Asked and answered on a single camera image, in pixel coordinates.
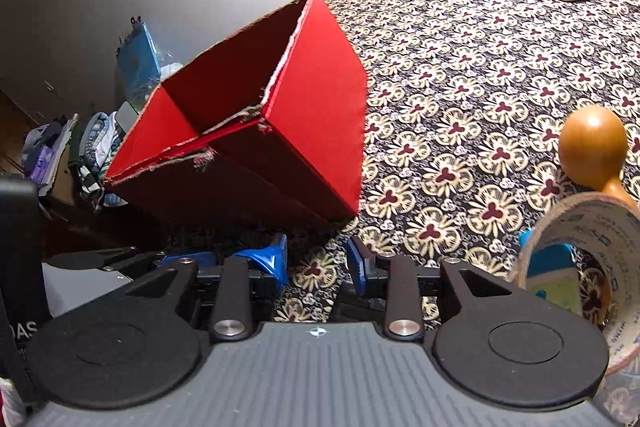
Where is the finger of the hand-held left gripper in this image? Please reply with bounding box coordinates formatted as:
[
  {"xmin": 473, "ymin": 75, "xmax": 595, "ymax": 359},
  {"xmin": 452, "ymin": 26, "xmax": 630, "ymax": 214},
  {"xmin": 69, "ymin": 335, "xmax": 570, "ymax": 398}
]
[{"xmin": 47, "ymin": 246, "xmax": 219, "ymax": 281}]

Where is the white card with dark frame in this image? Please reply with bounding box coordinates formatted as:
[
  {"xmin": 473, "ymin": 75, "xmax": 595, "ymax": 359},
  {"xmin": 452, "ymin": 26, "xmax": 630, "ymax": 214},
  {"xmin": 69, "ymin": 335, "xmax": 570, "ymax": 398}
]
[{"xmin": 115, "ymin": 101, "xmax": 143, "ymax": 130}]

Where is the pile of striped clothes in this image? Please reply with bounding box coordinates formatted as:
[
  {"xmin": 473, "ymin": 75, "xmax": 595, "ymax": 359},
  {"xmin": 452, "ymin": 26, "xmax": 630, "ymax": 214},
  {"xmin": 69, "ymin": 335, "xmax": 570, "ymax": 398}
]
[{"xmin": 67, "ymin": 109, "xmax": 131, "ymax": 208}]

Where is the clear plastic bag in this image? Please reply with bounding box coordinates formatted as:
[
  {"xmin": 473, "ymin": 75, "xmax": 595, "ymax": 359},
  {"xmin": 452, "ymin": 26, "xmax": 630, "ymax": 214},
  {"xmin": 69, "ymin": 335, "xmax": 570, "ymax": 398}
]
[{"xmin": 120, "ymin": 52, "xmax": 184, "ymax": 105}]

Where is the purple cloth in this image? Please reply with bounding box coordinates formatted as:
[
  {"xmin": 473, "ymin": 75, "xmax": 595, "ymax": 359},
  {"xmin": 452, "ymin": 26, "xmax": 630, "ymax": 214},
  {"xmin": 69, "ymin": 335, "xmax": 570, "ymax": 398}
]
[{"xmin": 22, "ymin": 122, "xmax": 71, "ymax": 198}]

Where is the blue packet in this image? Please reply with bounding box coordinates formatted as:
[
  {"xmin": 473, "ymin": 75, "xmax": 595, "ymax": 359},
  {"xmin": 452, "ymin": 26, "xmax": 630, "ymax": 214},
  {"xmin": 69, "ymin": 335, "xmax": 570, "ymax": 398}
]
[{"xmin": 116, "ymin": 18, "xmax": 163, "ymax": 102}]

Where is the floral patterned cloth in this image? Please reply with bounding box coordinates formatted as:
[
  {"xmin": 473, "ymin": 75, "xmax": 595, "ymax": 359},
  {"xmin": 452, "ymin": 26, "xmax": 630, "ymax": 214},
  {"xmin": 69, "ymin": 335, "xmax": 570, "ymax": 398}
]
[{"xmin": 170, "ymin": 0, "xmax": 640, "ymax": 427}]

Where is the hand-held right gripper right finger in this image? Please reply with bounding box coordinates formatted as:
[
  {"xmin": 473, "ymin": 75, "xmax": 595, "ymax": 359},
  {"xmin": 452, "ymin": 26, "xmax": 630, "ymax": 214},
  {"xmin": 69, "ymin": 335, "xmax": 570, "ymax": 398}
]
[{"xmin": 346, "ymin": 236, "xmax": 514, "ymax": 341}]

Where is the red cardboard box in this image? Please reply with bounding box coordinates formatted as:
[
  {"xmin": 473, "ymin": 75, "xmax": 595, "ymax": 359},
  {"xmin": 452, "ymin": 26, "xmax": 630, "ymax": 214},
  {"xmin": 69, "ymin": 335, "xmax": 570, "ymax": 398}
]
[{"xmin": 103, "ymin": 0, "xmax": 369, "ymax": 224}]

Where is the blue and yellow small box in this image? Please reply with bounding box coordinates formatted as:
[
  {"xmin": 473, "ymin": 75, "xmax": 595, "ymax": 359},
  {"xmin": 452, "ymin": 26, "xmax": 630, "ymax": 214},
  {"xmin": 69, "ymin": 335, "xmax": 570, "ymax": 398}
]
[{"xmin": 519, "ymin": 229, "xmax": 581, "ymax": 313}]

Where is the wooden gourd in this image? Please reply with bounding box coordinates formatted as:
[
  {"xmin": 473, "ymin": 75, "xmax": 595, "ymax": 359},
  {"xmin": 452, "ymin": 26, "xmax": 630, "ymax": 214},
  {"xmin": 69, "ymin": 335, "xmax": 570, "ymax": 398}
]
[{"xmin": 557, "ymin": 104, "xmax": 640, "ymax": 212}]

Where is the printed tape roll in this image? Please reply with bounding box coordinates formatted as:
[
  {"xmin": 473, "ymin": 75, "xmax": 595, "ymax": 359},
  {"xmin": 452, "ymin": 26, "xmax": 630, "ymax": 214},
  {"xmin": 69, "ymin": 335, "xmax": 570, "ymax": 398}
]
[{"xmin": 507, "ymin": 193, "xmax": 640, "ymax": 375}]

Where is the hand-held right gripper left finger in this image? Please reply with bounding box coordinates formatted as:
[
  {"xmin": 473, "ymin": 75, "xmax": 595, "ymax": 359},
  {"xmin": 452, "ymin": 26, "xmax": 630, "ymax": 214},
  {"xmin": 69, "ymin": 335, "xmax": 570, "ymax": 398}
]
[{"xmin": 122, "ymin": 234, "xmax": 291, "ymax": 343}]

